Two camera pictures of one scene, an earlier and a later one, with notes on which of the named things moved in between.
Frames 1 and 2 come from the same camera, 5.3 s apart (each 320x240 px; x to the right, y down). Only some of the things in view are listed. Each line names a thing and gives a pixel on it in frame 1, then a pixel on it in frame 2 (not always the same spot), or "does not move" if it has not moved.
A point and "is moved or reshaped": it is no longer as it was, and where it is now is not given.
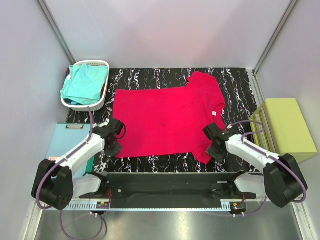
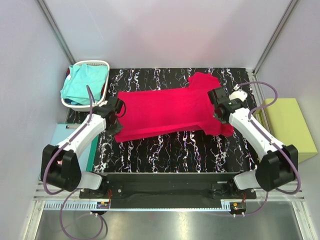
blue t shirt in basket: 69,101 does not move
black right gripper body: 219,154 → 221,119
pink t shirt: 170,119 is moved or reshaped
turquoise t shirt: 84,84 does not move
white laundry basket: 96,106 does not move
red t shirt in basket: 68,73 does not move
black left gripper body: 112,151 → 116,126
